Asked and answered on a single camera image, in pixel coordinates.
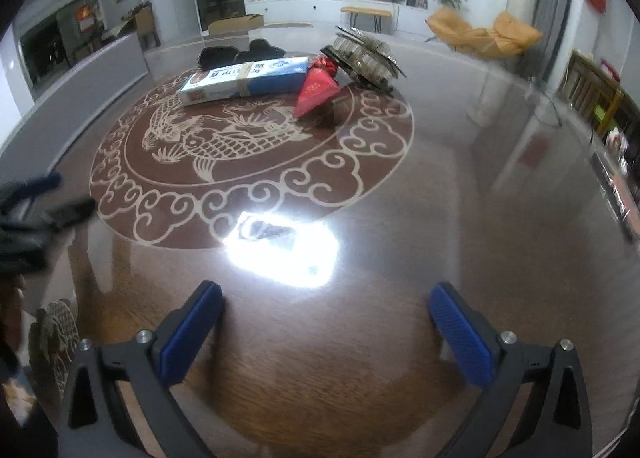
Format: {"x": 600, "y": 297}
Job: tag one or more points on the black velvet scrunchie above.
{"x": 260, "y": 48}

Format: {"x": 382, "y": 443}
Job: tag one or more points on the wooden bench with metal legs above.
{"x": 365, "y": 12}

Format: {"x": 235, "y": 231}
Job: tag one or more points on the wooden chair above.
{"x": 595, "y": 83}

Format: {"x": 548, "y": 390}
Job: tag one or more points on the orange lounge chair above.
{"x": 480, "y": 36}

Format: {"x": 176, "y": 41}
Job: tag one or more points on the white and blue medicine box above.
{"x": 240, "y": 81}

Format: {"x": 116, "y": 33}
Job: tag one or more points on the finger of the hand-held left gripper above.
{"x": 70, "y": 213}
{"x": 35, "y": 186}

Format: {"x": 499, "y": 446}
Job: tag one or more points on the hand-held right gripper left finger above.
{"x": 190, "y": 333}

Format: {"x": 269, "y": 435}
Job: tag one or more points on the red door poster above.
{"x": 85, "y": 19}

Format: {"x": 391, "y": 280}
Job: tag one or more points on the grey curtain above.
{"x": 555, "y": 3}

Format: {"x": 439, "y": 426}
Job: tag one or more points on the cardboard box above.
{"x": 235, "y": 24}

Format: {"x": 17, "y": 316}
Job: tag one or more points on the white television cabinet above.
{"x": 310, "y": 8}

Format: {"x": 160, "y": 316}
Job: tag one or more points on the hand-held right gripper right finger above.
{"x": 460, "y": 333}

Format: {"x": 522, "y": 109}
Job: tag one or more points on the clear and black hair clip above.
{"x": 365, "y": 56}

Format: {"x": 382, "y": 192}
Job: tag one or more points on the red paper packet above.
{"x": 315, "y": 88}

